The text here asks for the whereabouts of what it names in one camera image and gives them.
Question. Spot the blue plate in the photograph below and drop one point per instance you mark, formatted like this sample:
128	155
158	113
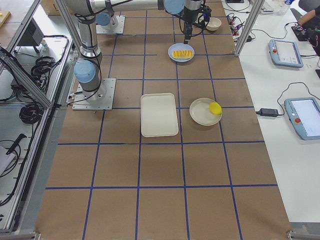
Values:
179	46

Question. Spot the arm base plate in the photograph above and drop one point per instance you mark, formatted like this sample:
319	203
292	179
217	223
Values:
110	25
101	100

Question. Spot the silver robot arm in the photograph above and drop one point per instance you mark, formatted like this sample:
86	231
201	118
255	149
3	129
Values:
88	70
186	10

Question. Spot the black power adapter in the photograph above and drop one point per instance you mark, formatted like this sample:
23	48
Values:
268	112

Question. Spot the blue teach pendant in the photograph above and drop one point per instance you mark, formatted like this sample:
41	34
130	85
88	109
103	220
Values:
304	115
285	53

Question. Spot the striped bread loaf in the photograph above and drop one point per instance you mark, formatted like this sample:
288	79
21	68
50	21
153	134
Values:
182	54

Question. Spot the blue teach pendant near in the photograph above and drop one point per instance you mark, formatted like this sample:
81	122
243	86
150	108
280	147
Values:
304	115

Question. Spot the blue teach pendant far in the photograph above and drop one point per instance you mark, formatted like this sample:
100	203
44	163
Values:
285	53

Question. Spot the white rectangular tray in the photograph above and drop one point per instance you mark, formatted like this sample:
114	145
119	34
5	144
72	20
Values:
158	115

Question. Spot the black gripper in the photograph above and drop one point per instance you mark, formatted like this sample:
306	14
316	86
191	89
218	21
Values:
188	20

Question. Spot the yellow lemon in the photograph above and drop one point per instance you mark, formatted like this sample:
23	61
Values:
215	108

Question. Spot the cream bowl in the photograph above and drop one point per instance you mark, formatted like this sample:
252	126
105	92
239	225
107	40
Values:
214	24

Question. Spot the aluminium frame post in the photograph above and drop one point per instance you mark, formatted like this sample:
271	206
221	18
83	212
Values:
249	23

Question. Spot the cream round plate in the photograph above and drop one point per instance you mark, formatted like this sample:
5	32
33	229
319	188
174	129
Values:
200	113

